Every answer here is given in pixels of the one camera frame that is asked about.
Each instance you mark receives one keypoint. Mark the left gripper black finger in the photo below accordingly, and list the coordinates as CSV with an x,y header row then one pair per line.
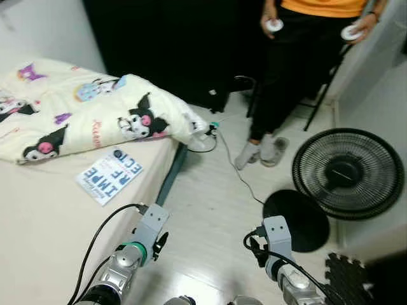
x,y
164,238

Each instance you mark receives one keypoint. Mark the white book with blue letters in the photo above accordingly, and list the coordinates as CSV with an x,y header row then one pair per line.
x,y
108,178

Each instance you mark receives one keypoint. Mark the cream cartoon print quilt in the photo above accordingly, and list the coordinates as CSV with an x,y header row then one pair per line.
x,y
82,121

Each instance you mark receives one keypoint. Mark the white round controller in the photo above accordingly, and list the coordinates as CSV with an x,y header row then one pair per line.
x,y
275,25
350,32

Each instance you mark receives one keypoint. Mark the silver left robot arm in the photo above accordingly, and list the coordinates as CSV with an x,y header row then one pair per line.
x,y
121,270

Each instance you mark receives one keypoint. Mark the person's right hand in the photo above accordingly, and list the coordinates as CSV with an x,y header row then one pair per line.
x,y
266,28

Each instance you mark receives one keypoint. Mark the person's left hand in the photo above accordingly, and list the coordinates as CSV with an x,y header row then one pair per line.
x,y
365,25

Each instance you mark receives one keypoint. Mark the grey robot left leg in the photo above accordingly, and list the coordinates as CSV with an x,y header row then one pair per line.
x,y
178,300

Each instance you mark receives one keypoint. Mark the black foam puzzle mat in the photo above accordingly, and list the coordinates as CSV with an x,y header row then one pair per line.
x,y
346,279

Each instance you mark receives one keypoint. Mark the grey slipper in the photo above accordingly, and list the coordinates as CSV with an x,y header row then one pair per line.
x,y
247,155
275,151

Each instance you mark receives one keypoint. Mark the white power strip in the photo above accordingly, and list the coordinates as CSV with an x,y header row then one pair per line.
x,y
202,129

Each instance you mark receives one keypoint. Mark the bed with cream sheet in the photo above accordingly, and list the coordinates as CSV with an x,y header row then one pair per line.
x,y
38,222

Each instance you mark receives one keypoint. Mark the teal plug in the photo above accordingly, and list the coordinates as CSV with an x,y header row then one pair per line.
x,y
215,124

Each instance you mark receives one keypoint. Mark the black metal stand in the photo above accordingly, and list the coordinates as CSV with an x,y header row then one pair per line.
x,y
324,95

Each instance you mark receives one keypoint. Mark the person in orange shirt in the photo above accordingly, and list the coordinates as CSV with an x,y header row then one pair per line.
x,y
299,63

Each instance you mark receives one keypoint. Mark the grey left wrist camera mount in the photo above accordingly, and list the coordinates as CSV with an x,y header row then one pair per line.
x,y
151,222

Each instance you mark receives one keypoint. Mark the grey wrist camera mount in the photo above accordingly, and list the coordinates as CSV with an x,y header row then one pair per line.
x,y
151,222
278,235

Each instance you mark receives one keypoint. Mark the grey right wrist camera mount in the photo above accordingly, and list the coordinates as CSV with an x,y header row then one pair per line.
x,y
278,235

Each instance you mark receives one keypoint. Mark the dark teal bed frame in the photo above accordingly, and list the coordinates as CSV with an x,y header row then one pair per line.
x,y
172,178

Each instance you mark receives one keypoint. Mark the black pedestal fan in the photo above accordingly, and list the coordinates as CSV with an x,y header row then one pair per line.
x,y
346,171

